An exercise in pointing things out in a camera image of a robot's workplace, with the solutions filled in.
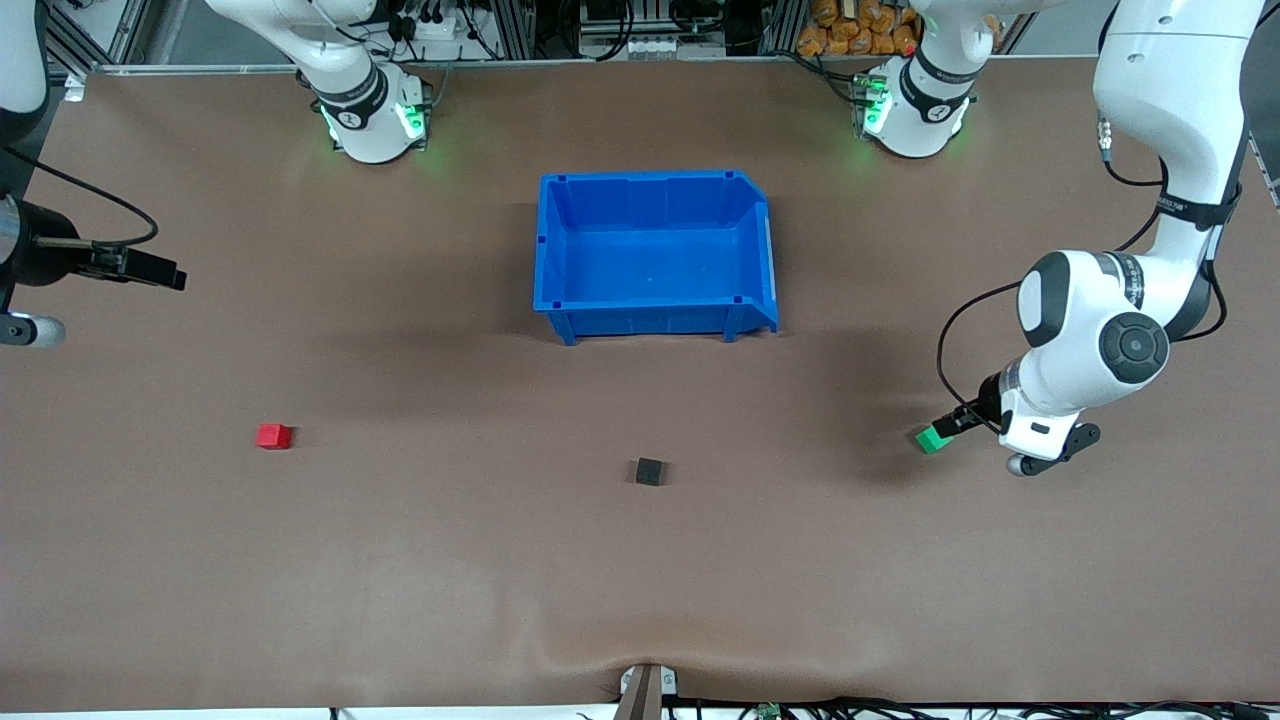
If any blue plastic storage bin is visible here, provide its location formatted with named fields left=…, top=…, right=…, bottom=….
left=533, top=169, right=780, bottom=347

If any white power strip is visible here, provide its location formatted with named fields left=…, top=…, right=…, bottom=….
left=395, top=8, right=463, bottom=43

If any pile of orange items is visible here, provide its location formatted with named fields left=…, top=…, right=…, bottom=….
left=797, top=0, right=921, bottom=58

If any brown table mat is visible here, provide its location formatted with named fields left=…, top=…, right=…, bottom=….
left=0, top=55, right=1280, bottom=713

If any aluminium frame strut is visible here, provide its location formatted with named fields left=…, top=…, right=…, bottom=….
left=1240, top=0, right=1280, bottom=208
left=488, top=0, right=538, bottom=61
left=45, top=0, right=141, bottom=101
left=762, top=0, right=807, bottom=56

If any black cable bundle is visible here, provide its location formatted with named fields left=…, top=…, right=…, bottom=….
left=660, top=696, right=1280, bottom=720

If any brown camera mount bar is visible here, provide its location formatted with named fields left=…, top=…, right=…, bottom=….
left=612, top=663, right=681, bottom=720

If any black equipment with cables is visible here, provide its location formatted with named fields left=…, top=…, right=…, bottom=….
left=578, top=0, right=726, bottom=63

